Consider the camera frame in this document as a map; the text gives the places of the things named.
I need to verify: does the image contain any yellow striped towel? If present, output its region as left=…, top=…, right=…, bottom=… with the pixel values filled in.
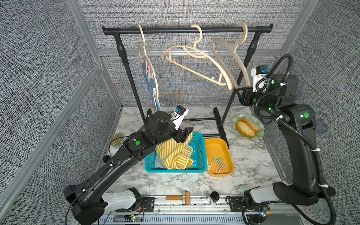
left=156, top=132, right=194, bottom=170

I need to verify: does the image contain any beige hanger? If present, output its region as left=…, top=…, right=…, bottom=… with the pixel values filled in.
left=137, top=23, right=159, bottom=100
left=161, top=24, right=233, bottom=91
left=211, top=22, right=251, bottom=91

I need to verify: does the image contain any mint green clothespin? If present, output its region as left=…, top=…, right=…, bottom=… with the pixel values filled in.
left=214, top=158, right=223, bottom=164

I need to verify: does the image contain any pink clothespin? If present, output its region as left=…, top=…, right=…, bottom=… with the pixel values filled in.
left=217, top=163, right=229, bottom=171

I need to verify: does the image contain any dark blue hello towel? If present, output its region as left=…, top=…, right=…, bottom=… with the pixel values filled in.
left=142, top=61, right=161, bottom=111

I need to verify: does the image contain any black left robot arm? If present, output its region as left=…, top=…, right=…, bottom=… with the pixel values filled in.
left=63, top=108, right=193, bottom=225

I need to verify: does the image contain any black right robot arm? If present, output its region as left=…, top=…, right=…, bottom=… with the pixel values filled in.
left=238, top=74, right=336, bottom=206

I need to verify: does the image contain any orange crust bread slice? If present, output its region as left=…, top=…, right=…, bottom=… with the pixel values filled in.
left=242, top=117, right=261, bottom=132

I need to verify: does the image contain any pale green wavy plate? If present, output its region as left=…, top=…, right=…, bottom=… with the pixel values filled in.
left=232, top=114, right=265, bottom=140

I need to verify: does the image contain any round bread bun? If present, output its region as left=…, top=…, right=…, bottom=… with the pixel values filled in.
left=236, top=120, right=256, bottom=138

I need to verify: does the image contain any teal plastic basket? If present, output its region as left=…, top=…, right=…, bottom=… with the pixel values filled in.
left=145, top=132, right=207, bottom=173

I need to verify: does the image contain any yellow plastic tray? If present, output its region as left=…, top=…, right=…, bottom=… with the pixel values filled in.
left=205, top=138, right=234, bottom=177

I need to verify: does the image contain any green tin can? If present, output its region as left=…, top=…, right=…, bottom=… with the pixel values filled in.
left=111, top=133, right=125, bottom=149

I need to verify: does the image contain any small black lidded jar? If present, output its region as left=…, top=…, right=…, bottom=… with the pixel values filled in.
left=207, top=191, right=220, bottom=205

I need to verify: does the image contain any black round lid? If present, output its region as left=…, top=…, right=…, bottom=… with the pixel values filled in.
left=102, top=155, right=112, bottom=163

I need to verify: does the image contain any black clothes rack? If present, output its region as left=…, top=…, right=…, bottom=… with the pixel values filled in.
left=102, top=24, right=274, bottom=144

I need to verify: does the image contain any black corrugated cable conduit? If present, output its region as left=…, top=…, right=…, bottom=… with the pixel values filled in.
left=253, top=53, right=337, bottom=225

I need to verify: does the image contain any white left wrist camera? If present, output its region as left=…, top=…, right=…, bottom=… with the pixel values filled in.
left=172, top=105, right=189, bottom=130

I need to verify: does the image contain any wooden handle roller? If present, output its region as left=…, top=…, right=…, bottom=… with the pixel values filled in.
left=166, top=191, right=191, bottom=205

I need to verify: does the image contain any white right arm base mount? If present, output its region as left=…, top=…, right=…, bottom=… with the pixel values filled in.
left=242, top=182, right=281, bottom=208

